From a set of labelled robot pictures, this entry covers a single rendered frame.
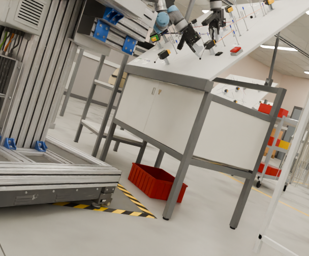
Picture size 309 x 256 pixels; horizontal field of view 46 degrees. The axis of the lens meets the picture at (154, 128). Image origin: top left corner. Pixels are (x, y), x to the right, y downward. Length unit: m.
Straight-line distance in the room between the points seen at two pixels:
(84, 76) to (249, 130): 8.22
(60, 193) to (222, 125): 1.05
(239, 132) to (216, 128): 0.19
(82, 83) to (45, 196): 8.70
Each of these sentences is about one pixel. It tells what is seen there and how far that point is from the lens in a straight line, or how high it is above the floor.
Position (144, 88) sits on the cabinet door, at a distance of 2.82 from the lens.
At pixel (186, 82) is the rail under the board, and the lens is 2.29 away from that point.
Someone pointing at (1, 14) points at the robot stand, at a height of 0.78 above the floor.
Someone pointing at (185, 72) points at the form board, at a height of 0.88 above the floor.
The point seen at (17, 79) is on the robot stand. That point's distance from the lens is 1.81.
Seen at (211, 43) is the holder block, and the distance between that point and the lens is 2.44.
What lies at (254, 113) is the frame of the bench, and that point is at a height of 0.78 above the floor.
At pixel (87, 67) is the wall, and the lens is 10.31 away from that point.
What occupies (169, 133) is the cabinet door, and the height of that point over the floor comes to 0.48.
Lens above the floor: 0.66
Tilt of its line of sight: 4 degrees down
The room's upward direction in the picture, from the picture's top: 19 degrees clockwise
